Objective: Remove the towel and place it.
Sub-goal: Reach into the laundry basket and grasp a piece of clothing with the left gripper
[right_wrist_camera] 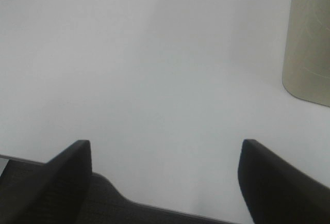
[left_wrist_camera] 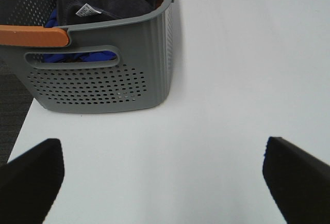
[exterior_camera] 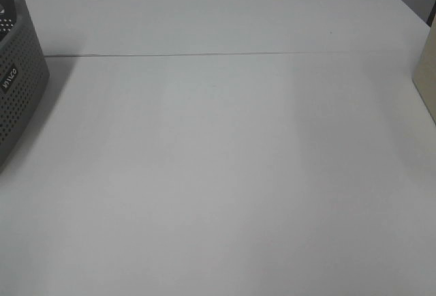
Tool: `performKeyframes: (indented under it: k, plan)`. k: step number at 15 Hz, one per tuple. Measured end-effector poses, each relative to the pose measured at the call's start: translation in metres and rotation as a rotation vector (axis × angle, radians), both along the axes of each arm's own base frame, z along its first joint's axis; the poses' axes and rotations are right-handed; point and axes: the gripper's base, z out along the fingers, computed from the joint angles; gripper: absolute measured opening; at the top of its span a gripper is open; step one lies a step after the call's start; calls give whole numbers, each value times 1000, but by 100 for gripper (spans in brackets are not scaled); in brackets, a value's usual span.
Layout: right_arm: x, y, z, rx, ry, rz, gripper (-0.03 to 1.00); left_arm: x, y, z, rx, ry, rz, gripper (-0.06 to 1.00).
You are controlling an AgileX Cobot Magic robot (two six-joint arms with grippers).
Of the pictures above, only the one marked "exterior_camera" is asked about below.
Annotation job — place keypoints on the grey perforated plastic basket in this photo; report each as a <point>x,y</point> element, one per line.
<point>24,73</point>

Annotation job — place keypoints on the beige box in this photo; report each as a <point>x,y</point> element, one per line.
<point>424,74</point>

